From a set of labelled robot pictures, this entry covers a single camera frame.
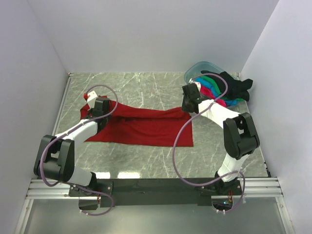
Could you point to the blue t shirt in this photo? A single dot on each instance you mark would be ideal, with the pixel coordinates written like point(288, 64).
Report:
point(228, 102)

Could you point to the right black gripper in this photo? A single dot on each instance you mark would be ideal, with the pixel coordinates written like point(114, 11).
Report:
point(183, 107)

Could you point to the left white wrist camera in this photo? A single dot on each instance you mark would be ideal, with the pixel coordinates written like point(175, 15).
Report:
point(90, 98)

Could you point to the red t shirt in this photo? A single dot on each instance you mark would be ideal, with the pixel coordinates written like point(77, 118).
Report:
point(138, 126)

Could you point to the pink t shirt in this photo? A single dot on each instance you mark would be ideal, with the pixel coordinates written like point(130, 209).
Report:
point(207, 92)

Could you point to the clear plastic bin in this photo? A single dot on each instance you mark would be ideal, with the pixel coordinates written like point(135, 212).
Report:
point(196, 69)

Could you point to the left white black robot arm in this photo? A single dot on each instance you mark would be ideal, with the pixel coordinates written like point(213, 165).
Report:
point(56, 154)

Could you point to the green t shirt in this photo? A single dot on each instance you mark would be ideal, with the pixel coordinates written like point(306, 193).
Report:
point(212, 81)

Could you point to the black t shirt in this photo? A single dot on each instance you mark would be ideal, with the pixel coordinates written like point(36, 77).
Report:
point(236, 88)

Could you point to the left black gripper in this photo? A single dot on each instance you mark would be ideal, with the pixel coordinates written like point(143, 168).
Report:
point(90, 110)

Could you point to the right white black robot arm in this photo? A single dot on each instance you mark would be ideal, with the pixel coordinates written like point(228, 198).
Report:
point(239, 133)

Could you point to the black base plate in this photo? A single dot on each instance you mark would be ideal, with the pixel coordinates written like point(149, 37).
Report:
point(154, 191)

